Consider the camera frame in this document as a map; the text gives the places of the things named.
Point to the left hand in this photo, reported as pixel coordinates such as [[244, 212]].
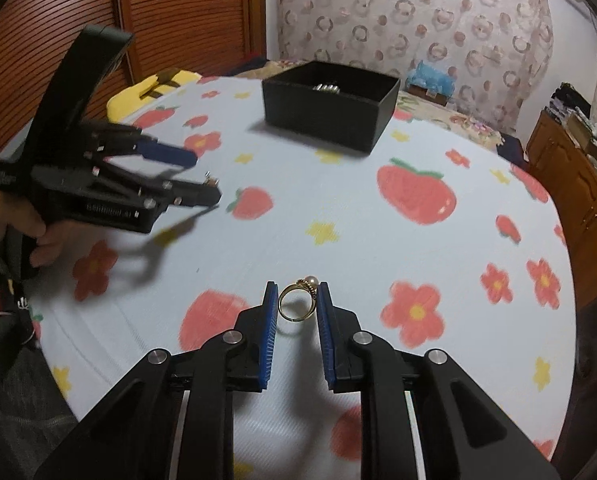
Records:
[[21, 216]]

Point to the strawberry flower print bedsheet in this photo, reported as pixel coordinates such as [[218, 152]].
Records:
[[432, 240]]

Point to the blue plastic bag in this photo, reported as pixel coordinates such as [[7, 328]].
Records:
[[430, 79]]

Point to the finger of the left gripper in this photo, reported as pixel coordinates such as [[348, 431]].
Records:
[[189, 194], [166, 154]]

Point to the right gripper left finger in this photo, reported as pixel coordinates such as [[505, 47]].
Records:
[[258, 326]]

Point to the dark grey left sleeve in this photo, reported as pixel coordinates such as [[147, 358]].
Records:
[[34, 417]]

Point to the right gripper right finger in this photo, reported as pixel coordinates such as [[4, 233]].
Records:
[[336, 327]]

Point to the yellow cushion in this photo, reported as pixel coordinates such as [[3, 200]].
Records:
[[131, 99]]

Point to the black open jewelry box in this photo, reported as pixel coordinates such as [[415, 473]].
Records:
[[355, 118]]

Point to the wooden sideboard cabinet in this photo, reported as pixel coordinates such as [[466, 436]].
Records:
[[567, 174]]

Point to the pink circle pattern curtain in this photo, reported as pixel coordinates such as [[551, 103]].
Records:
[[494, 51]]

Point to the silver bangle stack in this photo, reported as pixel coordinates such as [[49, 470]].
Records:
[[329, 88]]

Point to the brown louvered wardrobe door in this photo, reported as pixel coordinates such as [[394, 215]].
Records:
[[61, 60]]

